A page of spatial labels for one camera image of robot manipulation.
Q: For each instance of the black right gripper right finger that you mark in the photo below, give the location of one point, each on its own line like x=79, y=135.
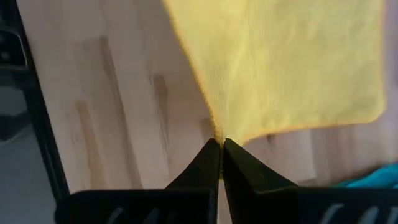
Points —
x=264, y=202

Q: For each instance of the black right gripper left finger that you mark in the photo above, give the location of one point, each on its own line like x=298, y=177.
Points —
x=192, y=202

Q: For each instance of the teal microfiber towel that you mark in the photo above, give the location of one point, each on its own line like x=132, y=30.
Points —
x=376, y=179

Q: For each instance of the yellow microfiber towel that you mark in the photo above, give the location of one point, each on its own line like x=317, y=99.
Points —
x=280, y=68

